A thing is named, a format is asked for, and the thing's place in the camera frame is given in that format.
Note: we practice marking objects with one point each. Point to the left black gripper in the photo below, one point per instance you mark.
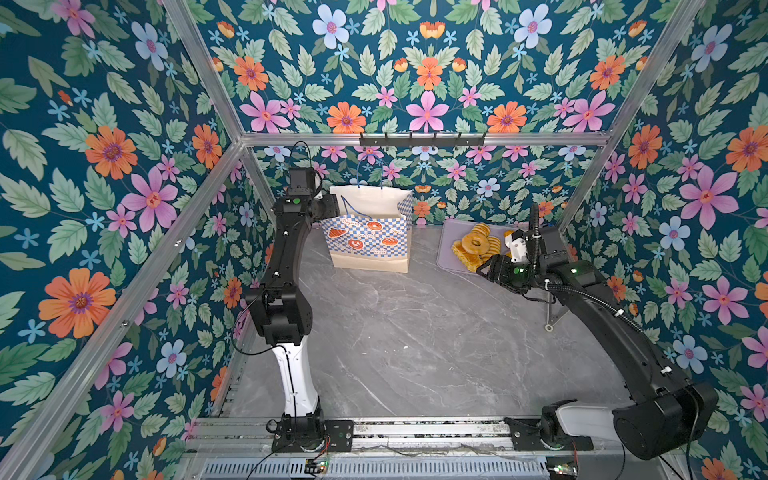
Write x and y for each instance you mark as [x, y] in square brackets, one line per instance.
[327, 205]

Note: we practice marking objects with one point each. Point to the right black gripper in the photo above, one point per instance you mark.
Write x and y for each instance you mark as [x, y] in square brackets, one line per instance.
[498, 270]

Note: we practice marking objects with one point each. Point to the ring donut fake bread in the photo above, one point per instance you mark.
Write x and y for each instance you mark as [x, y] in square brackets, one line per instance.
[476, 243]

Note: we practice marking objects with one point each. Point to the blue checkered paper bag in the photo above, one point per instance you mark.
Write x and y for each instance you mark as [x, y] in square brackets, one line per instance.
[372, 230]

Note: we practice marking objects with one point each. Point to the lilac plastic tray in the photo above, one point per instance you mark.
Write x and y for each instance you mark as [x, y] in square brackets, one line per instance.
[453, 231]

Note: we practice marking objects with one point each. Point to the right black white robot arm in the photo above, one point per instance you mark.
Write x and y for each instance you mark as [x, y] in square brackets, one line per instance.
[667, 410]

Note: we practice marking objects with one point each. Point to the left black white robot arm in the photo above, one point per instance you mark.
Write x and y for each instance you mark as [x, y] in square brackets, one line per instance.
[282, 315]

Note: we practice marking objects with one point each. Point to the ridged roll fake bread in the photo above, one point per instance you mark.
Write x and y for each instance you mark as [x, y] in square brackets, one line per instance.
[494, 246]

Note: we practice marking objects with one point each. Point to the rear ridged fake bread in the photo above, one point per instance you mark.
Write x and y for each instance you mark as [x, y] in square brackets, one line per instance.
[482, 229]

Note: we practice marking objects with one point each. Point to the braided pastry fake bread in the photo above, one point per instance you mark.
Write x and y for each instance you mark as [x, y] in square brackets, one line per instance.
[470, 261]

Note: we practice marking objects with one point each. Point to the metal tongs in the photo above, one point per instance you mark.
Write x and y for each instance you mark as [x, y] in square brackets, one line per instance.
[550, 321]

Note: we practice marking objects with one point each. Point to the small green circuit board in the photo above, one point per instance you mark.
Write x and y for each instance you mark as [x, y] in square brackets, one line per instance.
[314, 467]

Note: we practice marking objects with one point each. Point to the black hook rail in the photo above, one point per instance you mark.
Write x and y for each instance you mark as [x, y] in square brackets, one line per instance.
[408, 140]

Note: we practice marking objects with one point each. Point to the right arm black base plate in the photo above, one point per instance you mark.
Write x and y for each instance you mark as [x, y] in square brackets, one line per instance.
[529, 434]

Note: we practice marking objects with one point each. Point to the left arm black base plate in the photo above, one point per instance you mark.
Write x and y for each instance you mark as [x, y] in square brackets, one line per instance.
[339, 435]

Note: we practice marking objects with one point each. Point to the white perforated cable duct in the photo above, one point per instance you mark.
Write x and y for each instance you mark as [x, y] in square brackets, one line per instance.
[386, 467]

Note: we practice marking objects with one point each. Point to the aluminium cage frame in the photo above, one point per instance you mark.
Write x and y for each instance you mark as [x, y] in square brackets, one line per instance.
[108, 135]

